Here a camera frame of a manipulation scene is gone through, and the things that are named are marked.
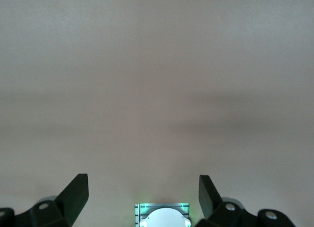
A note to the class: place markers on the brown table cover sheet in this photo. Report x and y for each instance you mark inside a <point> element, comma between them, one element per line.
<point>157,89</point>

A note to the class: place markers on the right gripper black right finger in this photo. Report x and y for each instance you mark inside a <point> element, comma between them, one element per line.
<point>211,202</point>

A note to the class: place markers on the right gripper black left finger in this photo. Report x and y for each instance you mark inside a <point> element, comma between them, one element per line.
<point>73,200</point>

